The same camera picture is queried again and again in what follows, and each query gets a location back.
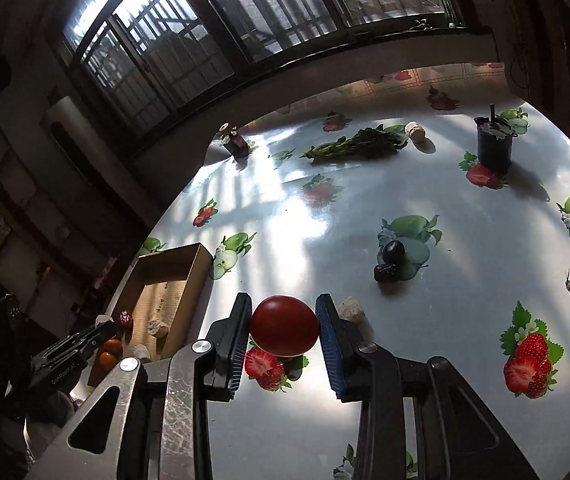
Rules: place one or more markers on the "brown cardboard box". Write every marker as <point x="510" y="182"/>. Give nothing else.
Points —
<point x="175" y="280"/>

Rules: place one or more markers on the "dark purple plum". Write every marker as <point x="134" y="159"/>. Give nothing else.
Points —
<point x="394" y="251"/>

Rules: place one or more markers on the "wrinkled red date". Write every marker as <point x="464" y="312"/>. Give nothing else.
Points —
<point x="125" y="320"/>

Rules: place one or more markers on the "beige sugarcane chunk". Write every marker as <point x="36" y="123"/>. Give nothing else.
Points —
<point x="141" y="352"/>
<point x="157" y="329"/>
<point x="417" y="131"/>
<point x="352" y="310"/>

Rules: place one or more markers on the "dark red small jar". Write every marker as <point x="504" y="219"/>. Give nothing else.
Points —
<point x="236" y="143"/>

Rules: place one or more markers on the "black cup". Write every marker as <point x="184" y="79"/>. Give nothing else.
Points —
<point x="494" y="145"/>

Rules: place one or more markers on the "red cherry tomato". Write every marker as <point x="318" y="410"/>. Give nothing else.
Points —
<point x="285" y="325"/>

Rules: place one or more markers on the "fruit printed tablecloth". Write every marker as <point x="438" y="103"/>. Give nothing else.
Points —
<point x="465" y="310"/>

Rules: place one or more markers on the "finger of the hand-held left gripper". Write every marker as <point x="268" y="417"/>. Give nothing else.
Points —
<point x="94" y="338"/>

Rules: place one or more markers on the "green leafy vegetable bunch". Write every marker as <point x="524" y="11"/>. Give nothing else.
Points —
<point x="355" y="146"/>

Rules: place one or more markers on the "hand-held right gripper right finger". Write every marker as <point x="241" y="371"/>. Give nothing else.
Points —
<point x="330" y="347"/>

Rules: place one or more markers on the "orange mandarin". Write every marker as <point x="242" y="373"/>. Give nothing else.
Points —
<point x="106" y="359"/>
<point x="113" y="346"/>

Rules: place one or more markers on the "dark shrivelled date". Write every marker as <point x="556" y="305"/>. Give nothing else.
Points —
<point x="384" y="273"/>

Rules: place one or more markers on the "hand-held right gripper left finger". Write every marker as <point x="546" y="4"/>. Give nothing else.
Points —
<point x="240" y="345"/>

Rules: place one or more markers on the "dark framed window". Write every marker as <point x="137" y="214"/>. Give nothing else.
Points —
<point x="265" y="10"/>

